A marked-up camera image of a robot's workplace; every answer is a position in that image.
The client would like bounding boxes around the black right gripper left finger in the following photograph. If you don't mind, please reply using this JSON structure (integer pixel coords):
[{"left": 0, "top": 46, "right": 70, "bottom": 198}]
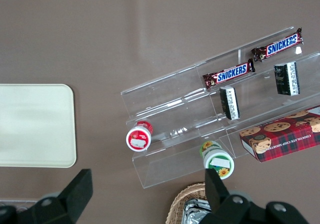
[{"left": 31, "top": 168, "right": 94, "bottom": 224}]

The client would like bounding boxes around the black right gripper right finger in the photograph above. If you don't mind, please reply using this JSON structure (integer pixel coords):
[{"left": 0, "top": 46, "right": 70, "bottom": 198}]
[{"left": 204, "top": 169, "right": 266, "bottom": 224}]

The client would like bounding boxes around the woven wicker basket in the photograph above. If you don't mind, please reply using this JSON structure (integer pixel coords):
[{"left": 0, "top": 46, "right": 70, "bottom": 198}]
[{"left": 165, "top": 182, "right": 212, "bottom": 224}]

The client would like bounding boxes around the cream plastic tray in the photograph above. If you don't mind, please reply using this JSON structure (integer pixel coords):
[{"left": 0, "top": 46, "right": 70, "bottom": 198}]
[{"left": 0, "top": 84, "right": 77, "bottom": 169}]

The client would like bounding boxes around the green sunflower lidded cup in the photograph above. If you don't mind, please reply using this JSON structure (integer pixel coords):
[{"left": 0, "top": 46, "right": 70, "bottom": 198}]
[{"left": 199, "top": 140, "right": 235, "bottom": 180}]

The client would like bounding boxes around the red lidded yogurt cup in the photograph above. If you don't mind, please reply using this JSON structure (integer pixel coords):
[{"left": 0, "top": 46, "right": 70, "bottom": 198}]
[{"left": 125, "top": 120, "right": 154, "bottom": 152}]

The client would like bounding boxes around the clear acrylic tiered display stand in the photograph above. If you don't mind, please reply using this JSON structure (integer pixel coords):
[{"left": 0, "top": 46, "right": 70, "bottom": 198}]
[
  {"left": 120, "top": 64, "right": 237, "bottom": 190},
  {"left": 195, "top": 26, "right": 320, "bottom": 159}
]

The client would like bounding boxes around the red tartan cookie box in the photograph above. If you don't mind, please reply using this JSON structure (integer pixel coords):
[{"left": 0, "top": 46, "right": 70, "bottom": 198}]
[{"left": 238, "top": 105, "right": 320, "bottom": 163}]

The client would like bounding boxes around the small black snack box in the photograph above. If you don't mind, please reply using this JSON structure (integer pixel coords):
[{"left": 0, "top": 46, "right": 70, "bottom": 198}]
[
  {"left": 219, "top": 86, "right": 241, "bottom": 121},
  {"left": 273, "top": 61, "right": 301, "bottom": 97}
]

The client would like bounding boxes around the Snickers chocolate bar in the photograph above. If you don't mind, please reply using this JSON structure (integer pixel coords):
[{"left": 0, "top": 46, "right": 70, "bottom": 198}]
[
  {"left": 250, "top": 28, "right": 305, "bottom": 63},
  {"left": 202, "top": 58, "right": 256, "bottom": 90}
]

